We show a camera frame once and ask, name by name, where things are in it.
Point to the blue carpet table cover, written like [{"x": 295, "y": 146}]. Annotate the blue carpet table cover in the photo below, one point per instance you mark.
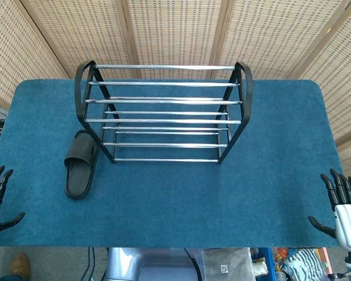
[{"x": 193, "y": 205}]

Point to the black chrome shoe rack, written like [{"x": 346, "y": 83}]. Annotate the black chrome shoe rack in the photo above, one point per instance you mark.
[{"x": 163, "y": 102}]

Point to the brown suede shoe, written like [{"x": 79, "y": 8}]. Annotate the brown suede shoe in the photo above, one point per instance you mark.
[{"x": 20, "y": 265}]

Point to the black white striped bag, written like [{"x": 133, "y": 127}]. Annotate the black white striped bag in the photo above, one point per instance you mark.
[{"x": 305, "y": 262}]

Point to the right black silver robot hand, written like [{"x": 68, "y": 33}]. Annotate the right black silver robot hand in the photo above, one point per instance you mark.
[{"x": 349, "y": 219}]

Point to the white paper cup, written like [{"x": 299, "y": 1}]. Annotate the white paper cup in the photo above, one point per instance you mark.
[{"x": 259, "y": 267}]

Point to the woven bamboo folding screen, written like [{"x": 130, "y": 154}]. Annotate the woven bamboo folding screen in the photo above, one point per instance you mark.
[{"x": 175, "y": 32}]

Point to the blue jeans leg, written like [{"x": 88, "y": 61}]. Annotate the blue jeans leg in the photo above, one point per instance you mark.
[{"x": 8, "y": 277}]

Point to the silver blue robot torso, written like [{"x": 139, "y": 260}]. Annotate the silver blue robot torso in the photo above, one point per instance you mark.
[{"x": 125, "y": 263}]

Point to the grey pouch with QR label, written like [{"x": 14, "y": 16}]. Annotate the grey pouch with QR label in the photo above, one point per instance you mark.
[{"x": 222, "y": 263}]

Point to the black rubber slipper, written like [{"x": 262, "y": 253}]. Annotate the black rubber slipper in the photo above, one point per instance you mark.
[{"x": 81, "y": 149}]

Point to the blue metal frame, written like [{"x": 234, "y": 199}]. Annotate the blue metal frame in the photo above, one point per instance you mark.
[{"x": 267, "y": 260}]

